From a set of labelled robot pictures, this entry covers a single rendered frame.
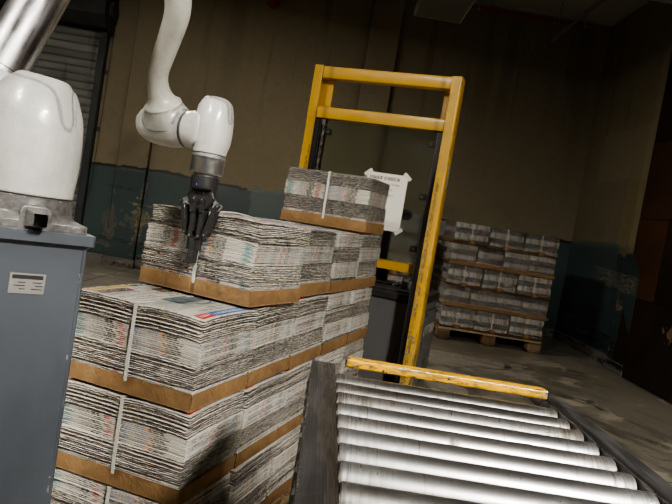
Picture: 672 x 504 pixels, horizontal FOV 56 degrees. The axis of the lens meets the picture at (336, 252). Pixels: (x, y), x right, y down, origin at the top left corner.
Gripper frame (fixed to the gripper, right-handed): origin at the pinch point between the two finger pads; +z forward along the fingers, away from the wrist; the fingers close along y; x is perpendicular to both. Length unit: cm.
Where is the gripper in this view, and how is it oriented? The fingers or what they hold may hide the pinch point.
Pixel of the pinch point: (193, 250)
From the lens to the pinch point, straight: 176.2
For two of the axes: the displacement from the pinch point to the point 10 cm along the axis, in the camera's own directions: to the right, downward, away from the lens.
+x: -3.2, -0.2, -9.5
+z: -1.7, 9.8, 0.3
